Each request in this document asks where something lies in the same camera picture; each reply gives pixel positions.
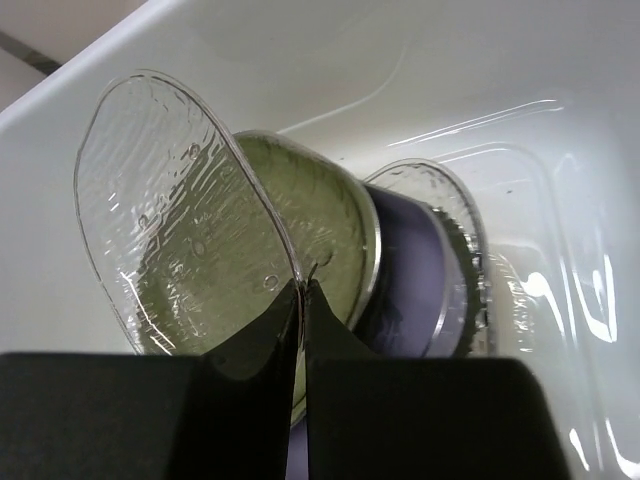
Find purple square plate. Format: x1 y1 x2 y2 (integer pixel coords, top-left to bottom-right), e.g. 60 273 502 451
286 187 461 479

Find clear plate with slots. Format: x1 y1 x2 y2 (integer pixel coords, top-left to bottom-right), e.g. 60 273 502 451
365 159 497 356

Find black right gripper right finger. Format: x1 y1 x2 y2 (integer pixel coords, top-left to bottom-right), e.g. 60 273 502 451
305 281 570 479

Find white plastic bin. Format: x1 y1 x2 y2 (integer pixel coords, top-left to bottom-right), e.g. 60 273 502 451
1 1 639 479

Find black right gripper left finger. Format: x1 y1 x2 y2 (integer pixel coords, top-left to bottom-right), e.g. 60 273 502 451
1 284 300 479

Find clear plate with dots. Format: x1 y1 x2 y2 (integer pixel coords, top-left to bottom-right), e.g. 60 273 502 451
74 70 303 355

